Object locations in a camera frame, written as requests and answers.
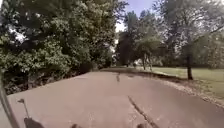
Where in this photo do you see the grey asphalt path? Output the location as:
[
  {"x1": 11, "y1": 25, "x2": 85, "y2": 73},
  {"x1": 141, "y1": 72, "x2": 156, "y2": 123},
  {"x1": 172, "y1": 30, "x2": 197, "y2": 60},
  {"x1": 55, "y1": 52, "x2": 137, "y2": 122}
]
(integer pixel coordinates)
[{"x1": 0, "y1": 67, "x2": 224, "y2": 128}]

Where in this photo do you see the row of trees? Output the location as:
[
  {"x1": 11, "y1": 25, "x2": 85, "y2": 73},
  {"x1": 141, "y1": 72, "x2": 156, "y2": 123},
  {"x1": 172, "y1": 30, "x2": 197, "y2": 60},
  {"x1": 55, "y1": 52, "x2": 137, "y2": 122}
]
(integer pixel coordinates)
[{"x1": 114, "y1": 9, "x2": 164, "y2": 72}]

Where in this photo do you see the dense wood of trees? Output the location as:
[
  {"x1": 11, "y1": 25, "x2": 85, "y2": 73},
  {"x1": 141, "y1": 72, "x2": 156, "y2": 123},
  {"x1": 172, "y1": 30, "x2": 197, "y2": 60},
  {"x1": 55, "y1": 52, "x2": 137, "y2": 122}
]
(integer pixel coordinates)
[{"x1": 0, "y1": 0, "x2": 129, "y2": 96}]

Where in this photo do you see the large tree with dark trunk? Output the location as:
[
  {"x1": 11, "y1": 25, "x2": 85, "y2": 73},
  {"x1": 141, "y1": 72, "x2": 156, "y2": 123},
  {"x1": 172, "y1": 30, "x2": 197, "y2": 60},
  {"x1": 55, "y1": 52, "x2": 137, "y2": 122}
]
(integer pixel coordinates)
[{"x1": 154, "y1": 0, "x2": 224, "y2": 81}]

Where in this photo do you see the leaf-strewn dirt verge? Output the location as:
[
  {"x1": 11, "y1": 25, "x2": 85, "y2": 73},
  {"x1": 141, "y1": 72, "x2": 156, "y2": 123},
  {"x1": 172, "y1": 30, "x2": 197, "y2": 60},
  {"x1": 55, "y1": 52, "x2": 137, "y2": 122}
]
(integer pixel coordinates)
[{"x1": 146, "y1": 69, "x2": 224, "y2": 109}]

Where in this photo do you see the green grass field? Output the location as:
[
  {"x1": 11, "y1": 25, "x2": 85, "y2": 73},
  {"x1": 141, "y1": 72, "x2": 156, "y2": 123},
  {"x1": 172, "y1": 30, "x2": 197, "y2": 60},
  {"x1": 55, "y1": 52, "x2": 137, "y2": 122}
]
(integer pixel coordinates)
[{"x1": 151, "y1": 65, "x2": 224, "y2": 101}]

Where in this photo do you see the distant line of trees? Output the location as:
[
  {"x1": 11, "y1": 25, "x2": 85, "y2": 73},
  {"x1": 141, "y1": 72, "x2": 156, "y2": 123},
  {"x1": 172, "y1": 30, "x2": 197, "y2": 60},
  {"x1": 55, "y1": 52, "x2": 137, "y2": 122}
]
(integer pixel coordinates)
[{"x1": 193, "y1": 33, "x2": 224, "y2": 70}]

